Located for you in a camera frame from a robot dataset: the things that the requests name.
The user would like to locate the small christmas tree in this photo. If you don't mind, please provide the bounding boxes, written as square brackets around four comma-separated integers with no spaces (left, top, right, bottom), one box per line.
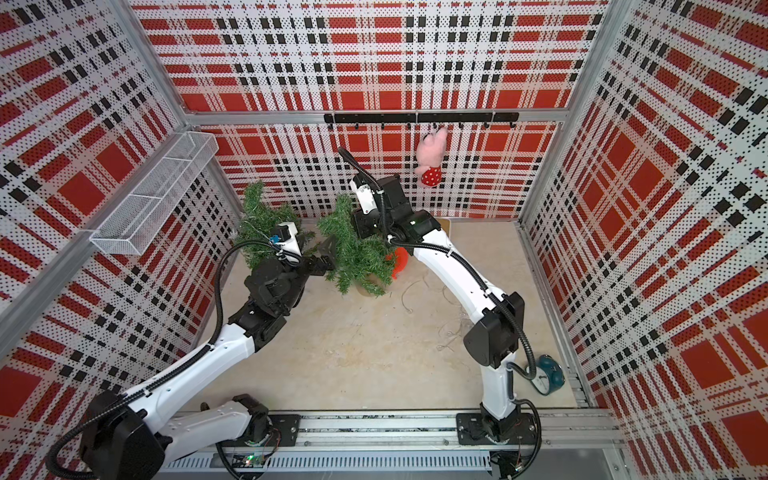
[317,195,395,297]
[235,181,315,269]

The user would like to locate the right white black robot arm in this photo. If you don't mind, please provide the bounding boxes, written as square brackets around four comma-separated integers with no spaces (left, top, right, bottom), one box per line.
[338,148,537,443]

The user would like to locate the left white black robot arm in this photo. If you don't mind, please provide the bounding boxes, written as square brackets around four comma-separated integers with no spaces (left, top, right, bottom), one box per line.
[45,233,337,479]

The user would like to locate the red shark plush toy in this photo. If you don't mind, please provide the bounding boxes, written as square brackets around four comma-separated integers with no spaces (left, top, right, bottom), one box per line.
[386,247,409,280]

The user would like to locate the white wooden tissue box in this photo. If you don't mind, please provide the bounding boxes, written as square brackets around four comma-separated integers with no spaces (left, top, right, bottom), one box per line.
[437,218,451,237]

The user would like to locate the pink pig plush toy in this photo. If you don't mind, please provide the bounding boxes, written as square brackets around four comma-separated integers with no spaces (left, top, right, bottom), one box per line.
[414,127,448,188]

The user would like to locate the green alarm clock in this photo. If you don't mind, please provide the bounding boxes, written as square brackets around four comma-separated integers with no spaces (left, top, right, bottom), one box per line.
[531,354,565,396]

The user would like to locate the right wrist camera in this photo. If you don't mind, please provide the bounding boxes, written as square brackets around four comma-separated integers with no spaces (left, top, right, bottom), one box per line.
[349,173,378,215]

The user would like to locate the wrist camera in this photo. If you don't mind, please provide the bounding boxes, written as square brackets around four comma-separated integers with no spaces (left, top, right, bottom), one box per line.
[349,173,378,215]
[269,222,301,261]

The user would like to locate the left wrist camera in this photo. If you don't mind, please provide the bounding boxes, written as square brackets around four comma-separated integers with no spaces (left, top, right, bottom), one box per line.
[269,222,301,261]

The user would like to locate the black hook rail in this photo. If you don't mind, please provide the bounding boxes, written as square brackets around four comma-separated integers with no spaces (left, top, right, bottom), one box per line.
[323,111,520,128]

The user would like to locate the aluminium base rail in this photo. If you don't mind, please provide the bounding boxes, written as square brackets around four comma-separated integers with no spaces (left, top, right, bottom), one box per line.
[163,408,632,479]

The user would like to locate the white wire mesh shelf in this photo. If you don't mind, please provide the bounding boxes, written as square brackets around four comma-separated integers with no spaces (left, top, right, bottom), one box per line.
[90,131,218,256]

